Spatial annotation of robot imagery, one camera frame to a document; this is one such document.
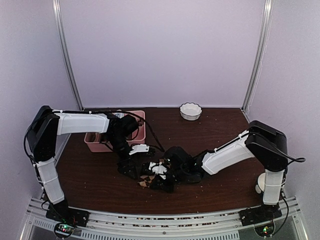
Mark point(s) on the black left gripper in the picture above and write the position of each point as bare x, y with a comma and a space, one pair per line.
122, 168

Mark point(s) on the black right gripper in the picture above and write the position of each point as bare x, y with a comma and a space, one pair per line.
158, 183

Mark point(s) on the brown argyle patterned sock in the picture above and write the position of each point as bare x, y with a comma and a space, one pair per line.
148, 179

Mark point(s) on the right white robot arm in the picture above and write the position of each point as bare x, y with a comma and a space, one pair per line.
261, 142

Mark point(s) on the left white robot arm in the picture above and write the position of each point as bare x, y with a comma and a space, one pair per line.
40, 139

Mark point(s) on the pink divided storage box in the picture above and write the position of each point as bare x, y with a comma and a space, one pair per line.
125, 130

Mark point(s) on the white scalloped ceramic bowl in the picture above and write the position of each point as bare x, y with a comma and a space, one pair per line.
190, 111

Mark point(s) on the white paper cup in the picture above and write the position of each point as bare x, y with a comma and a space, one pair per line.
260, 184

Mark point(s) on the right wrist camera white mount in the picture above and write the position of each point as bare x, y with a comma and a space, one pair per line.
158, 169

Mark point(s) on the aluminium front rail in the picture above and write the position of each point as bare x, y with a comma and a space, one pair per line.
219, 225

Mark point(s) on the left aluminium corner post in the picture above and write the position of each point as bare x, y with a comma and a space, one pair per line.
66, 56

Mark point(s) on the aluminium corner post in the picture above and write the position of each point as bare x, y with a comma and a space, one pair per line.
261, 47
66, 56

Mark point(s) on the right aluminium corner post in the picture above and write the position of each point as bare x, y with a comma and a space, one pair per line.
261, 47

